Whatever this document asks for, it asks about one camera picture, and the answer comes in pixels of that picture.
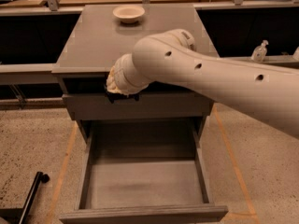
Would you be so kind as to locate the closed grey top drawer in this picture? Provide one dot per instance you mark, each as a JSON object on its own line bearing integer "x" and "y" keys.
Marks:
{"x": 151, "y": 105}

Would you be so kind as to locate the grey drawer cabinet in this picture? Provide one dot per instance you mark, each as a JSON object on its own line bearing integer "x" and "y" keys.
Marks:
{"x": 99, "y": 39}

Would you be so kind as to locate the grey metal rail frame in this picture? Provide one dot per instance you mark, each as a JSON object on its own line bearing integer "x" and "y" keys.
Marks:
{"x": 41, "y": 73}

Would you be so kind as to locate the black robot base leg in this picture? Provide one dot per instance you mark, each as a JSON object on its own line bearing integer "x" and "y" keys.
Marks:
{"x": 19, "y": 215}

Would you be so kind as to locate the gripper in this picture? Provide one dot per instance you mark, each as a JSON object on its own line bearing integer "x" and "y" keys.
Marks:
{"x": 121, "y": 74}

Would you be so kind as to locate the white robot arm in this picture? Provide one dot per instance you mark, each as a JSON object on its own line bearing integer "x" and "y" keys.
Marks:
{"x": 264, "y": 92}

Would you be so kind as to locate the cream ceramic bowl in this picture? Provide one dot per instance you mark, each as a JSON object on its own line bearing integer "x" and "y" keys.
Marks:
{"x": 129, "y": 14}

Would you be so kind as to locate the dark blue rxbar wrapper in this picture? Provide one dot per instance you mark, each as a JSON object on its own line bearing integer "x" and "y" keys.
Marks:
{"x": 112, "y": 97}

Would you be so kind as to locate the open grey middle drawer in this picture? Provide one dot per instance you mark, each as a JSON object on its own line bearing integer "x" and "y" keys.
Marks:
{"x": 144, "y": 173}

